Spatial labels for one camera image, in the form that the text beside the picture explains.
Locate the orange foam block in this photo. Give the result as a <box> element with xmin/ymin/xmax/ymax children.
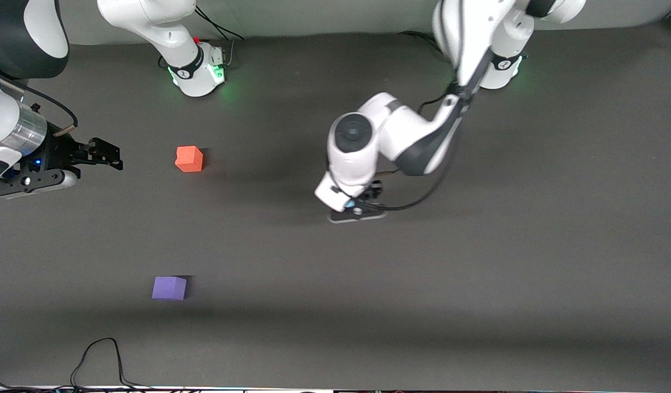
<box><xmin>175</xmin><ymin>145</ymin><xmax>205</xmax><ymax>174</ymax></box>

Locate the purple foam block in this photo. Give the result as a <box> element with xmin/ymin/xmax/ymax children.
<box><xmin>151</xmin><ymin>275</ymin><xmax>188</xmax><ymax>301</ymax></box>

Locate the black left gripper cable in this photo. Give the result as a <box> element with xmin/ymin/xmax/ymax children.
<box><xmin>344</xmin><ymin>49</ymin><xmax>492</xmax><ymax>213</ymax></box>

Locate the black left arm base cable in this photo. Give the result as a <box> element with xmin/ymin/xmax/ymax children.
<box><xmin>397</xmin><ymin>31</ymin><xmax>442</xmax><ymax>55</ymax></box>

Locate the black arm base cable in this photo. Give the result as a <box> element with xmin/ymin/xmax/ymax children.
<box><xmin>397</xmin><ymin>31</ymin><xmax>442</xmax><ymax>55</ymax></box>
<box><xmin>193</xmin><ymin>5</ymin><xmax>245</xmax><ymax>67</ymax></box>

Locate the black right arm base cable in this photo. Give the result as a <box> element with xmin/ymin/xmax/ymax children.
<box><xmin>193</xmin><ymin>5</ymin><xmax>245</xmax><ymax>67</ymax></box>

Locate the black looped table cable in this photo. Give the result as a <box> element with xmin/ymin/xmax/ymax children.
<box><xmin>70</xmin><ymin>337</ymin><xmax>153</xmax><ymax>391</ymax></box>

